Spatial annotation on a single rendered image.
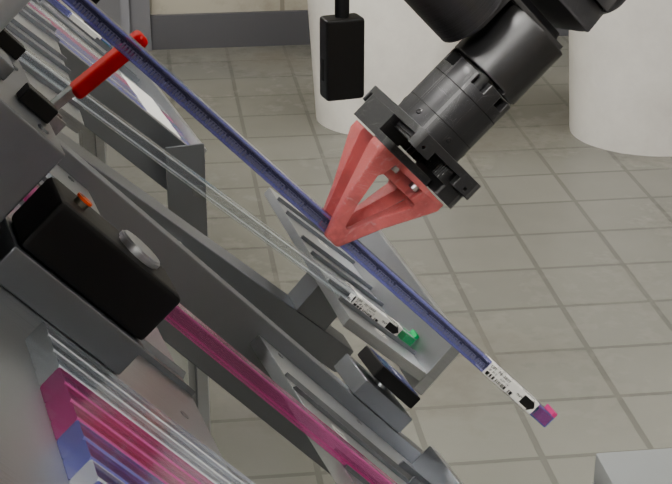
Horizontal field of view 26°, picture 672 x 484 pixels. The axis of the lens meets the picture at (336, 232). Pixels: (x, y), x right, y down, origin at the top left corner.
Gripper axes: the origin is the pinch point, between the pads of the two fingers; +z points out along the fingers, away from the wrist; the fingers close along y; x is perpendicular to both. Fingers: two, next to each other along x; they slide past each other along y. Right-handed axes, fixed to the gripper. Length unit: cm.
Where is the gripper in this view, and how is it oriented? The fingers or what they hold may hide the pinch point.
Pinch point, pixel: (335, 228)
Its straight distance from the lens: 101.6
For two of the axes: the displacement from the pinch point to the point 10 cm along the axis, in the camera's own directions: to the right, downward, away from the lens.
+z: -7.0, 7.1, 0.7
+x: 6.5, 5.9, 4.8
